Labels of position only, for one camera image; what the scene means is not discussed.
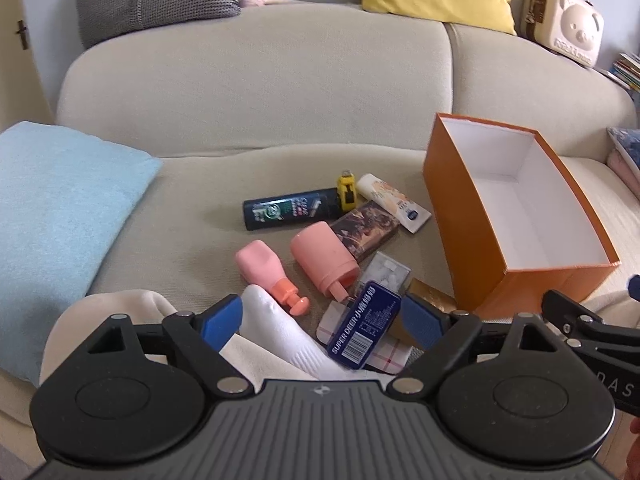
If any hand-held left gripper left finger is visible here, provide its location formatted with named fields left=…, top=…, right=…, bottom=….
left=87, top=294, right=253, bottom=395

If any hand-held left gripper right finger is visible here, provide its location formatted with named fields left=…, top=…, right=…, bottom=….
left=387, top=292, right=556, bottom=395

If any gold box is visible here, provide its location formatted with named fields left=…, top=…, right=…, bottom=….
left=390, top=278, right=458, bottom=345

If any blue tin case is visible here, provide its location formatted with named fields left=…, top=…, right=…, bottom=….
left=326, top=281, right=402, bottom=371

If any small pink pump bottle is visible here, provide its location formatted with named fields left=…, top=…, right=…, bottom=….
left=235, top=240, right=312, bottom=316

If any orange cardboard box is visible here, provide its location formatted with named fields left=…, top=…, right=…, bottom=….
left=422, top=112, right=621, bottom=321

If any large pink bottle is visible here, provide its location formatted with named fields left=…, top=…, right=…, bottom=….
left=290, top=222, right=361, bottom=303

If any plaid tissue packet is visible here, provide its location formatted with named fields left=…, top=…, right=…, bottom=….
left=316, top=301, right=415, bottom=375

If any white sock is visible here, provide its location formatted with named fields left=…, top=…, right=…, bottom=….
left=220, top=284, right=401, bottom=393

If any clear plastic case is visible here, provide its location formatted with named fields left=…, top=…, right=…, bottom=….
left=356, top=251, right=412, bottom=301

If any brown patterned card box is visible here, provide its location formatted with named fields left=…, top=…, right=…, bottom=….
left=327, top=200, right=401, bottom=262

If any pink folded cloth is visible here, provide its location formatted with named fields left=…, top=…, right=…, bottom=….
left=606, top=151, right=640, bottom=188

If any person's cream clothing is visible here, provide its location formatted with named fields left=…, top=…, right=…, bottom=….
left=39, top=289, right=321, bottom=393

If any white floral cream tube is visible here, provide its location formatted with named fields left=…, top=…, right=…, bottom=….
left=356, top=173, right=432, bottom=234

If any dark green spray can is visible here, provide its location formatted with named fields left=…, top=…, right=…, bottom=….
left=243, top=187, right=341, bottom=232

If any dark blue patterned pillow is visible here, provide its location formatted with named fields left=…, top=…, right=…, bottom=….
left=606, top=126, right=640, bottom=181

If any yellow tape measure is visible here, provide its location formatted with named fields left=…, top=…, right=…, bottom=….
left=336, top=170, right=359, bottom=210

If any light blue towel pillow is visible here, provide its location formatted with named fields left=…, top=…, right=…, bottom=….
left=0, top=121, right=164, bottom=388

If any stack of books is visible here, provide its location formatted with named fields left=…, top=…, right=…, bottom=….
left=597, top=51, right=640, bottom=93

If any beige fabric sofa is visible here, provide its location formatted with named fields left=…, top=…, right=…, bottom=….
left=0, top=2, right=640, bottom=463

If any cream bear suitcase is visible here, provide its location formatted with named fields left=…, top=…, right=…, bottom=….
left=517, top=0, right=606, bottom=68

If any grey knitted pillow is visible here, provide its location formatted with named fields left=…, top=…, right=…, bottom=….
left=76, top=0, right=248, bottom=50

